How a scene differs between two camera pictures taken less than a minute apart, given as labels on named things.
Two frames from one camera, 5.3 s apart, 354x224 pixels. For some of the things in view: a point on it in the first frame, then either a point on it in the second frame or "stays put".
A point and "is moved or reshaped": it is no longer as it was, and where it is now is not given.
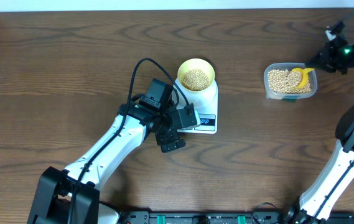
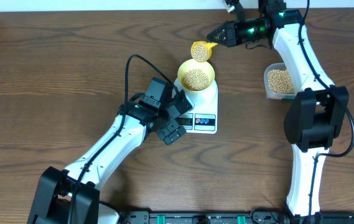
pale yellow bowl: (196, 74) stays put
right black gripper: (326, 61) to (231, 40)
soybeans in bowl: (195, 79) stays put
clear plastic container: (290, 81) stays put
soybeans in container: (284, 81) stays put
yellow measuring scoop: (304, 79) is moved or reshaped
